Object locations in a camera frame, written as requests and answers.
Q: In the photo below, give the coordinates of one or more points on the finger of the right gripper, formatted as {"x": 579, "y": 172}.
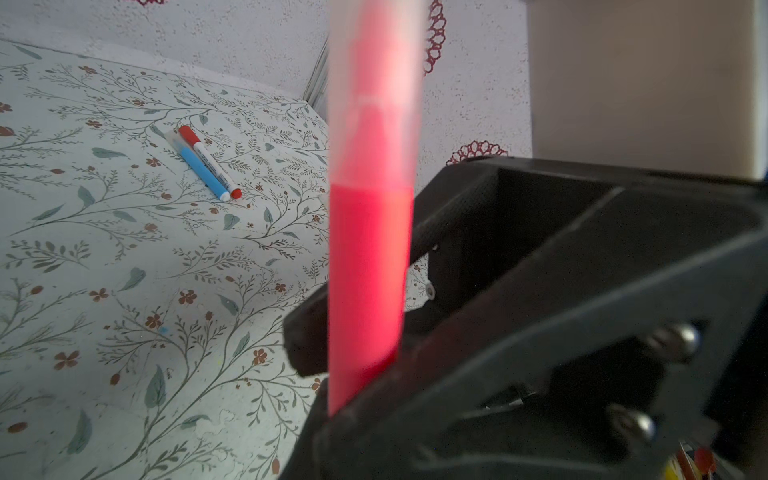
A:
{"x": 585, "y": 321}

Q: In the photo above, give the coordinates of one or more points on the blue highlighter pen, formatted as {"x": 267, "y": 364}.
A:
{"x": 197, "y": 165}

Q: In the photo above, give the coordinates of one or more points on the yellow red-handled pliers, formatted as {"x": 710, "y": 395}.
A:
{"x": 698, "y": 464}

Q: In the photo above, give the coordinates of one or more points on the pink highlighter pen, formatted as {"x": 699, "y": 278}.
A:
{"x": 369, "y": 251}

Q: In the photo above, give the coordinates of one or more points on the pink translucent pen cap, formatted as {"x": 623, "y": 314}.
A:
{"x": 374, "y": 92}

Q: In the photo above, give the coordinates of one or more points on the white red-tip marker pen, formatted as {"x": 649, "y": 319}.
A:
{"x": 217, "y": 170}

